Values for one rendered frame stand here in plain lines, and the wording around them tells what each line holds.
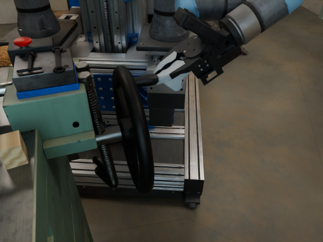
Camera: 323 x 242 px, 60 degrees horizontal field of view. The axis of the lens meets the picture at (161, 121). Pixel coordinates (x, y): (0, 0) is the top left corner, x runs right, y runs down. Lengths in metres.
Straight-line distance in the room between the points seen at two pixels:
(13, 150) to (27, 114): 0.08
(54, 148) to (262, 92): 1.99
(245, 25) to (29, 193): 0.49
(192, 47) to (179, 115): 1.07
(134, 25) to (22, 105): 0.80
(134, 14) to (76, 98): 0.76
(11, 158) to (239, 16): 0.49
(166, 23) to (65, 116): 0.59
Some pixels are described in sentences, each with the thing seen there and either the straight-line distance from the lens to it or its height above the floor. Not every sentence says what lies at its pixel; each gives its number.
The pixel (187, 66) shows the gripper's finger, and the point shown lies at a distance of 0.58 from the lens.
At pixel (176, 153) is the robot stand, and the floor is 0.21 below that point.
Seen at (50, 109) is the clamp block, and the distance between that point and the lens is 0.52.
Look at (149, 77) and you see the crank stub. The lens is 0.58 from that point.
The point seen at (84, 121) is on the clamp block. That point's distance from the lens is 0.54.
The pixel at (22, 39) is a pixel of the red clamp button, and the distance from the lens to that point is 0.57.
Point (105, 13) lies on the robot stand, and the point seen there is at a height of 0.87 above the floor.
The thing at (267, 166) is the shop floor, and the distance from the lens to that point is 1.75.
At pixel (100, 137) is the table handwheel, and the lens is 0.61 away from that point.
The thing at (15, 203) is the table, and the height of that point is 0.90.
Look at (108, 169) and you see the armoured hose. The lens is 0.70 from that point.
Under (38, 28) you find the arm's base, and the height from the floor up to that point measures 0.85.
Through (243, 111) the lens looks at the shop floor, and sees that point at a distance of 2.11.
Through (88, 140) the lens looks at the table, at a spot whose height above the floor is 0.87.
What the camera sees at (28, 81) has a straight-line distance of 0.50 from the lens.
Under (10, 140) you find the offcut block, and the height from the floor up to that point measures 0.94.
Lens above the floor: 1.22
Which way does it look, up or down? 39 degrees down
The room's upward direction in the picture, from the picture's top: straight up
